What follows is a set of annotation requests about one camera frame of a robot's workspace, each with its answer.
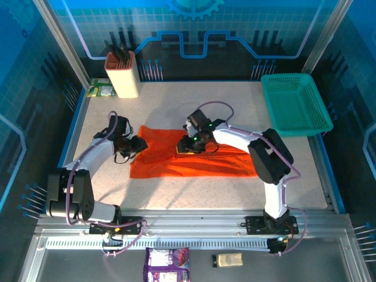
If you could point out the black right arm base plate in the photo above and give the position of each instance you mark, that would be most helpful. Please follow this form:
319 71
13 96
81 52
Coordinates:
255 224

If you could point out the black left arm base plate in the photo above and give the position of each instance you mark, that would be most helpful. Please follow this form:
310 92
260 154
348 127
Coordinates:
132 226

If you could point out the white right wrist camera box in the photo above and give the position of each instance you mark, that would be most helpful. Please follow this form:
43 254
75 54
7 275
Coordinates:
188 127

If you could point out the teal plastic basket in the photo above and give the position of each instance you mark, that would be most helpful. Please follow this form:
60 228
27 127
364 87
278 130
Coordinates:
296 100

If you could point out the aluminium corner post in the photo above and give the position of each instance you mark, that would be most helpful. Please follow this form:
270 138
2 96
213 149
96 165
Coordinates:
63 44
326 35

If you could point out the purple snack bag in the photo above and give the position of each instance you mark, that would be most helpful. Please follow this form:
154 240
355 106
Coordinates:
166 264

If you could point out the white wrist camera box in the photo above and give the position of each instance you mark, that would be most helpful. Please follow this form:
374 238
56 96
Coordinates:
188 127
129 130

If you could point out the green and white package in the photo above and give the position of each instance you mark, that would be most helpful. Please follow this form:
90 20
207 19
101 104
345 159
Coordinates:
100 88

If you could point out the small beige box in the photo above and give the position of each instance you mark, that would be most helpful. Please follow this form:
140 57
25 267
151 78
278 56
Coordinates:
229 260

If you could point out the black controller box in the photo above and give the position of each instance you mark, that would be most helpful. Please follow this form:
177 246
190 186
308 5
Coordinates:
277 245

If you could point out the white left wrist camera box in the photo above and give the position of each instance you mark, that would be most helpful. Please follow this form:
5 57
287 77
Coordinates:
129 130

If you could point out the orange t-shirt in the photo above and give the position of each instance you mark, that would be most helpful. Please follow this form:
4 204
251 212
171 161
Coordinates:
194 164

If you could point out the beige utensil holder block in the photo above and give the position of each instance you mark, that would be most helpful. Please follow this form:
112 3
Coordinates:
124 82

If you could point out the aluminium frame rail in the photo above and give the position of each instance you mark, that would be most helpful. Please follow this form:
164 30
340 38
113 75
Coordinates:
194 223

